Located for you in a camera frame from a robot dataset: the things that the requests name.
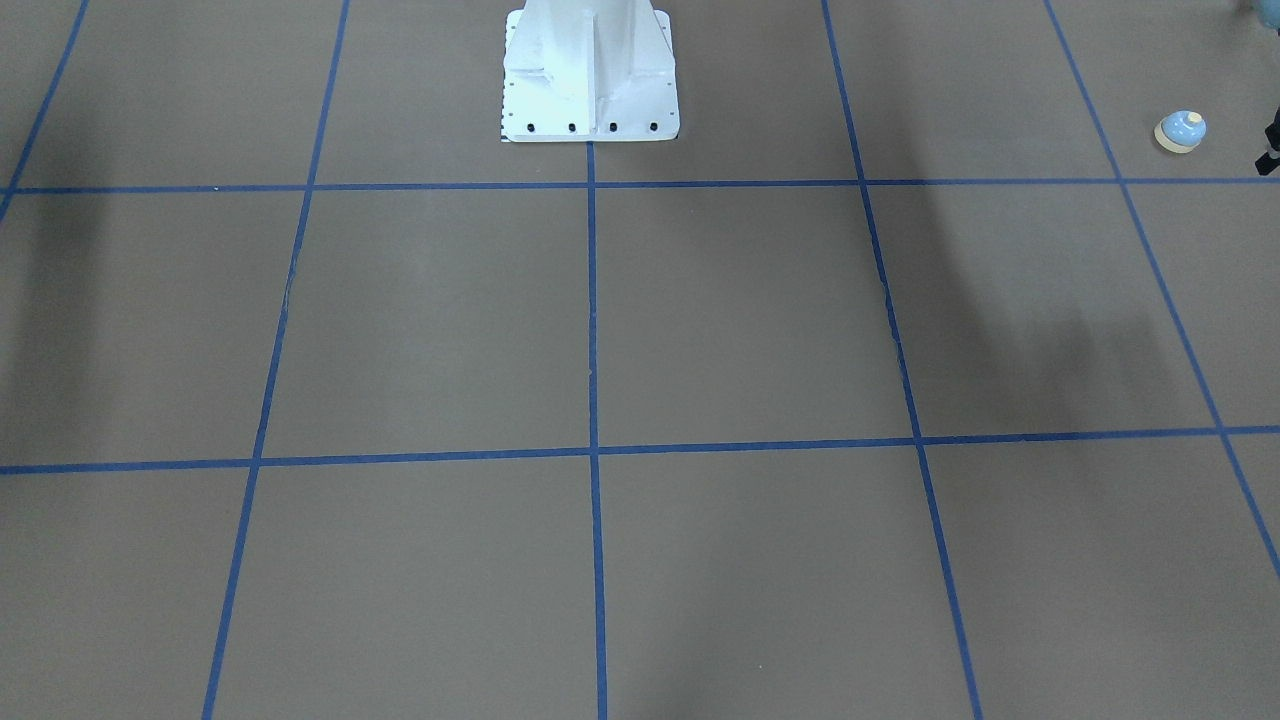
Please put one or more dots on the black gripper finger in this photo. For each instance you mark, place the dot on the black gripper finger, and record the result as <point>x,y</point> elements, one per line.
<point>1269,161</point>

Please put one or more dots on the light blue call bell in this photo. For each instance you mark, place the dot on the light blue call bell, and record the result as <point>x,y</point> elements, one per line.
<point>1181,132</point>

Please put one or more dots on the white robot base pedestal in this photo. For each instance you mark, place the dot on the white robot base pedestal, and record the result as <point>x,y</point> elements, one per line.
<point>589,72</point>

